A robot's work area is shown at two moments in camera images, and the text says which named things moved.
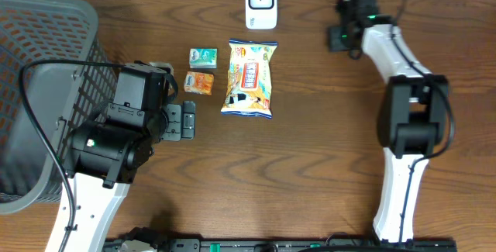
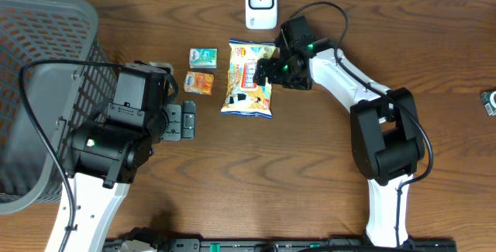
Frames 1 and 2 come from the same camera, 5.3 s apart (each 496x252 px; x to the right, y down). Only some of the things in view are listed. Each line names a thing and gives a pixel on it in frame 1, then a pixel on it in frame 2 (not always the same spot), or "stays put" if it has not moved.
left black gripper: x=177 y=116 stays put
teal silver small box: x=203 y=57 stays put
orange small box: x=198 y=83 stays put
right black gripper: x=334 y=43 to x=269 y=64
